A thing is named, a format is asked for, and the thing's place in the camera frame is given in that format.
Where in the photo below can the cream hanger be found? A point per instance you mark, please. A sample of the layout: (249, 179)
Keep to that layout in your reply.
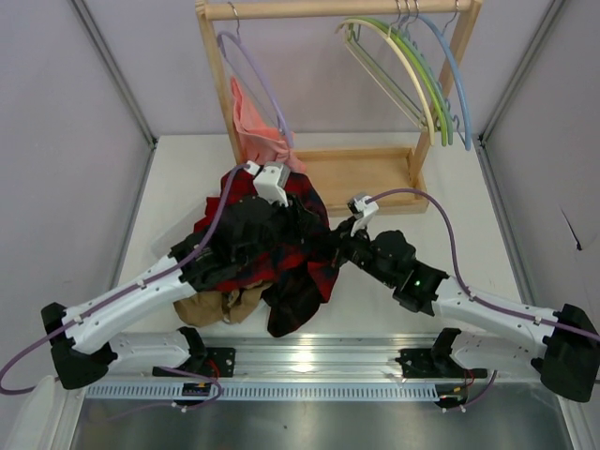
(417, 111)

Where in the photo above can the blue hanger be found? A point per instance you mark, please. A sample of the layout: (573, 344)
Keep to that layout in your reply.
(454, 51)

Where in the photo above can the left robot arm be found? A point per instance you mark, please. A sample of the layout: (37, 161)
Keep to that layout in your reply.
(89, 341)

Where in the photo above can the purple hanger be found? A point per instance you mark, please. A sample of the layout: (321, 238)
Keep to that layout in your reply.
(236, 40)

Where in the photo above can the tan garment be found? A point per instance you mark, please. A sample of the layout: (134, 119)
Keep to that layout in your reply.
(207, 308)

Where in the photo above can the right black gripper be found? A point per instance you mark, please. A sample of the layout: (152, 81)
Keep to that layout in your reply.
(345, 239)

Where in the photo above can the red plaid skirt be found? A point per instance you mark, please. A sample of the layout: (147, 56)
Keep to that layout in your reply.
(296, 294)

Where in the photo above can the green hanger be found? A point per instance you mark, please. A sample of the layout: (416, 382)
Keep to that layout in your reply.
(429, 111)

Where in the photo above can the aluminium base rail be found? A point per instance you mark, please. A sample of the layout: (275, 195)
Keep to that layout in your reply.
(395, 367)

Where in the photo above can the wooden clothes rack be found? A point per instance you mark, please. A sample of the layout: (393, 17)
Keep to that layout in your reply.
(349, 134)

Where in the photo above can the pink skirt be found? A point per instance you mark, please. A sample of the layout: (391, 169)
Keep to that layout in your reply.
(259, 142)

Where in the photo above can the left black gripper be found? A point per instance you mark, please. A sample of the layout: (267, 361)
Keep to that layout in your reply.
(291, 217)

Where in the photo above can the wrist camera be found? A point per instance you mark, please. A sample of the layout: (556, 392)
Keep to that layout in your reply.
(269, 181)
(363, 208)

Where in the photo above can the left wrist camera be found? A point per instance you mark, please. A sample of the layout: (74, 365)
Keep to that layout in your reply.
(269, 181)

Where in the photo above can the teal hanger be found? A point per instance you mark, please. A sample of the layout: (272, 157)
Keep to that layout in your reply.
(440, 114)

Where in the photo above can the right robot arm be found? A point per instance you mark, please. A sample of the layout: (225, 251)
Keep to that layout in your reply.
(560, 346)

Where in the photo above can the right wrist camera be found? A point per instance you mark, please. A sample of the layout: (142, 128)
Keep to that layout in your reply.
(363, 208)

